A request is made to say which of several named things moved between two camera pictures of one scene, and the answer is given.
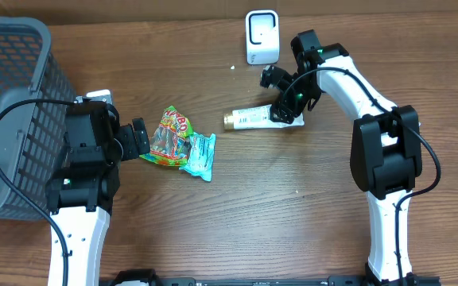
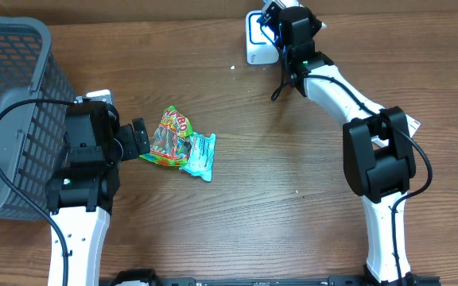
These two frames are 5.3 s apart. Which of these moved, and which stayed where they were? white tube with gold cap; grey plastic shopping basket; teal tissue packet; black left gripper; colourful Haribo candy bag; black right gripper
Moved: white tube with gold cap; black right gripper
Stayed: teal tissue packet; colourful Haribo candy bag; grey plastic shopping basket; black left gripper
